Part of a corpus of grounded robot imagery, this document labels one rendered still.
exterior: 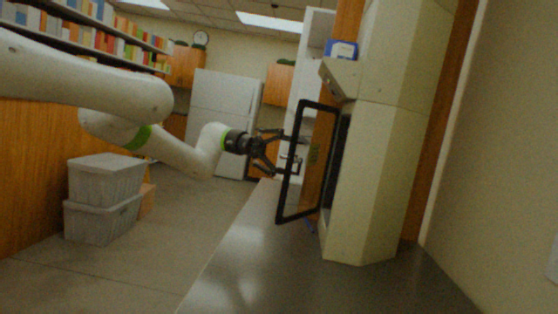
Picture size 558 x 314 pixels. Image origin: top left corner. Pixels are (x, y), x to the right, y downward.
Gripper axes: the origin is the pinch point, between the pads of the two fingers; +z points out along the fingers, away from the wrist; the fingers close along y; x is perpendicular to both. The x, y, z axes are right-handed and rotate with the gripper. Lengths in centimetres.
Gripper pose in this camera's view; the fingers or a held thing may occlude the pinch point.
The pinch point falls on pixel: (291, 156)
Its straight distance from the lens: 113.2
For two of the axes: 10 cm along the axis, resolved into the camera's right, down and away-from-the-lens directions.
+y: 1.9, -9.7, -1.3
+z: 8.2, 2.3, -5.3
